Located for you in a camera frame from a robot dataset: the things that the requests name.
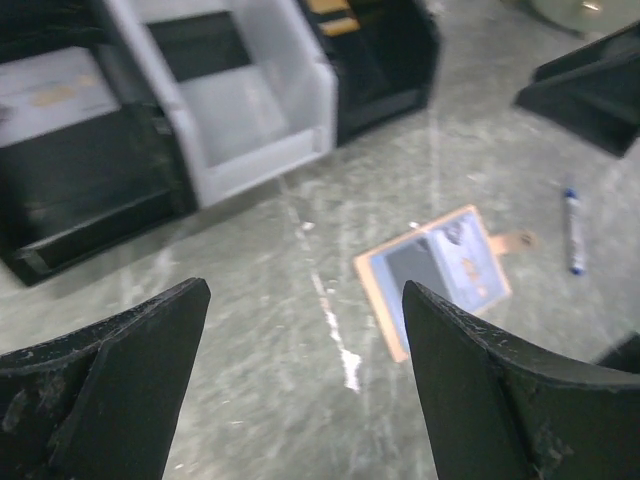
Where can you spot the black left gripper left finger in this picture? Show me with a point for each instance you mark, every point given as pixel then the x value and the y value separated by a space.
pixel 103 402

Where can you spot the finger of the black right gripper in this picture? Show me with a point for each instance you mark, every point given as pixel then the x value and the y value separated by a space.
pixel 593 92

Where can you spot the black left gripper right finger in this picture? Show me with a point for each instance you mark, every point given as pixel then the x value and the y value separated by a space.
pixel 499 407

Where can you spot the beige leather card holder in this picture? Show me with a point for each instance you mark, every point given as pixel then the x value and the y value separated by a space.
pixel 381 291

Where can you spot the silver VIP card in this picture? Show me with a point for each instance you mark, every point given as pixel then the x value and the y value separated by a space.
pixel 472 278

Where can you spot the gold card in bin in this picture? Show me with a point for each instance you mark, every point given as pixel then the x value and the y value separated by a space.
pixel 335 17

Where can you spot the white card in bin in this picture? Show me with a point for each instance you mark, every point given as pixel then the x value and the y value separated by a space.
pixel 48 92

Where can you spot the black card in bin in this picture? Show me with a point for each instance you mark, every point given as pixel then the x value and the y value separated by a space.
pixel 200 45

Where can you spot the white blue pen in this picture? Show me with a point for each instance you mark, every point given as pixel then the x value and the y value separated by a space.
pixel 575 240

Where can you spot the black right tray bin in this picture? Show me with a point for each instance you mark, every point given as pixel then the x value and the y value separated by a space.
pixel 385 69

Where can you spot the black tray bin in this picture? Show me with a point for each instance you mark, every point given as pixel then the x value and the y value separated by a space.
pixel 70 194
pixel 385 69

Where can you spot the black left tray bin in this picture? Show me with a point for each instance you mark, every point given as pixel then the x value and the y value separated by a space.
pixel 70 194

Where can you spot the white middle tray bin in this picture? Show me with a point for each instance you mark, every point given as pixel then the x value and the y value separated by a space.
pixel 241 127

